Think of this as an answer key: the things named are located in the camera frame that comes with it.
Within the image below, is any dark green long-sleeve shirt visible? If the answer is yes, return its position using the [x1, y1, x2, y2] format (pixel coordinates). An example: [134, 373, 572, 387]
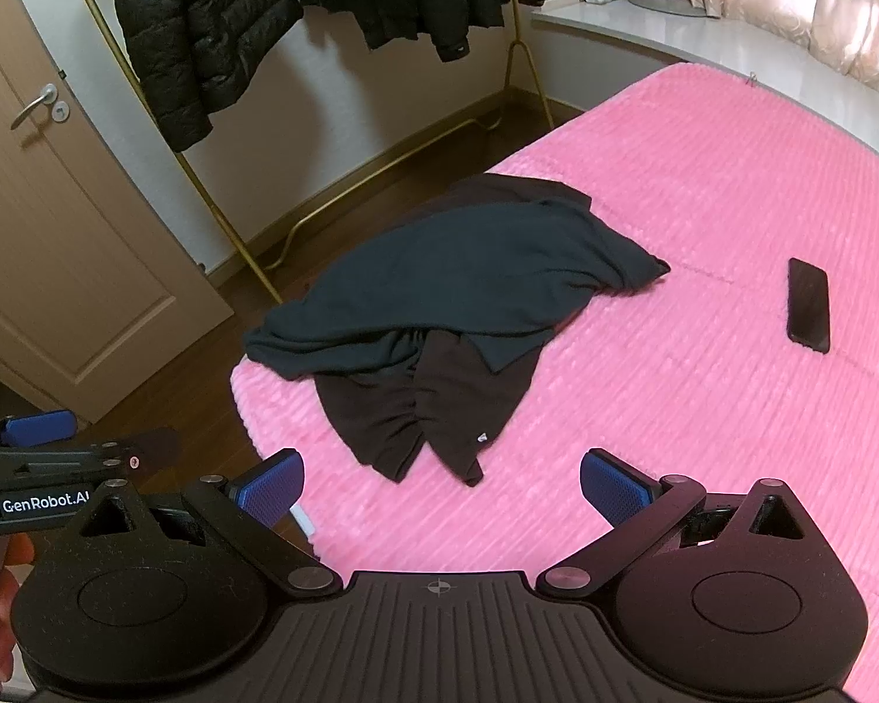
[244, 195, 670, 379]

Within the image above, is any gold clothes rack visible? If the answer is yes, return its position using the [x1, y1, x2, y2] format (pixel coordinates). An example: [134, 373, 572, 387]
[56, 0, 559, 306]

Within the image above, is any wooden door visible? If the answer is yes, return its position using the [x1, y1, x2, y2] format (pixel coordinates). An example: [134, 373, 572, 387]
[0, 0, 231, 422]

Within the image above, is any dark brown garment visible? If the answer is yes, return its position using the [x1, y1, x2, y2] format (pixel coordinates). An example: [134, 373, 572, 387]
[312, 175, 591, 486]

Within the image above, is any pink ribbed bed blanket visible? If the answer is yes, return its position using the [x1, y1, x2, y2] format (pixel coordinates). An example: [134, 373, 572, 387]
[231, 64, 879, 701]

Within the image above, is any black smartphone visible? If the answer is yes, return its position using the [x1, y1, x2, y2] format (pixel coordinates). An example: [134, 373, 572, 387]
[786, 257, 830, 354]

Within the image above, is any black puffer jacket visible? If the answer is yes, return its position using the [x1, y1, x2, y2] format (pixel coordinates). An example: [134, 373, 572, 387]
[114, 0, 303, 152]

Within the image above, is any white window sill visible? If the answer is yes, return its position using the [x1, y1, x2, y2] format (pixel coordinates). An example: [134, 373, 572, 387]
[532, 0, 879, 154]

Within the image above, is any silver door handle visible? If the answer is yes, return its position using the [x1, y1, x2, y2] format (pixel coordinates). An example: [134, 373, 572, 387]
[11, 83, 71, 130]

